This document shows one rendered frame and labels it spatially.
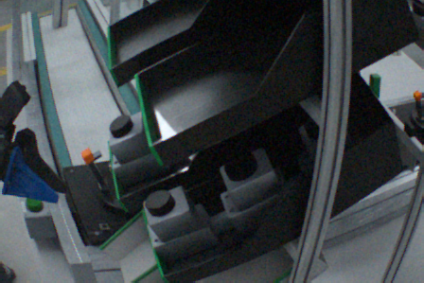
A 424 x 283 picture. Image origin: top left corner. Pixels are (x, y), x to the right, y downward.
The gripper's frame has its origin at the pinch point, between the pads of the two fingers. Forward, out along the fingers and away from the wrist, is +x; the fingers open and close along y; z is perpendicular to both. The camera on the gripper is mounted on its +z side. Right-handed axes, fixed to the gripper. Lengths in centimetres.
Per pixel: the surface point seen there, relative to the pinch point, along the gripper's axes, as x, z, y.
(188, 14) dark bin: 7.7, 23.5, 8.1
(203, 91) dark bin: 12.6, 16.5, -5.1
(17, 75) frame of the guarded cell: -40, -4, 116
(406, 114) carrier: 62, 34, 75
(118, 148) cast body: 7.3, 6.8, 9.7
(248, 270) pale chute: 27.1, -0.4, 8.4
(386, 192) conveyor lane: 56, 15, 49
